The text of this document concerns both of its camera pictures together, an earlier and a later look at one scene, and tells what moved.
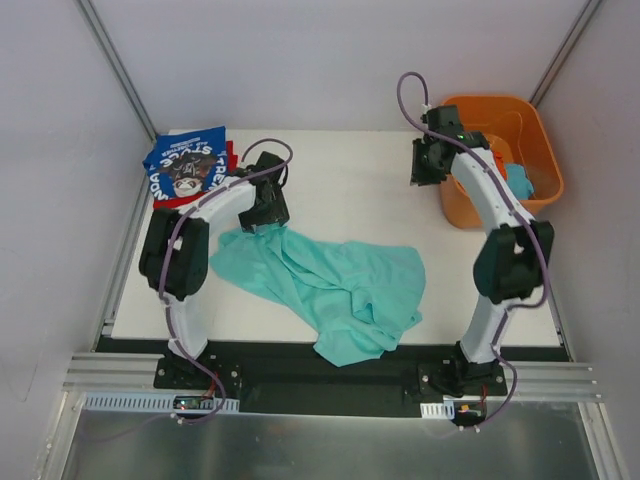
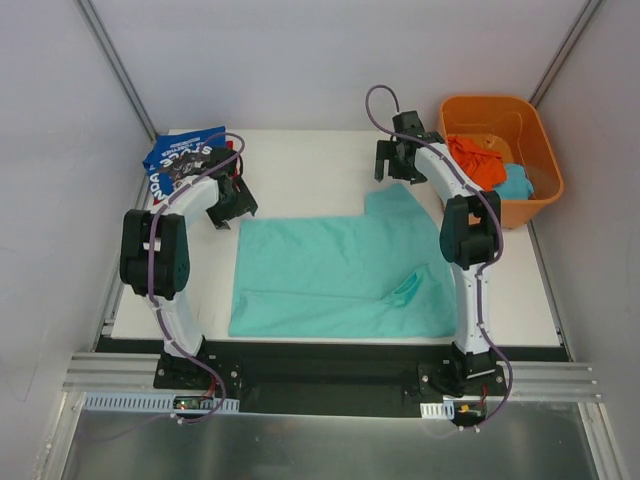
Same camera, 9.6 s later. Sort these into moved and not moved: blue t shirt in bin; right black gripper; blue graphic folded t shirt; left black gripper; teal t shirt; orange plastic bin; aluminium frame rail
Moved: left black gripper; right black gripper; teal t shirt
Not moved: orange plastic bin; blue graphic folded t shirt; blue t shirt in bin; aluminium frame rail
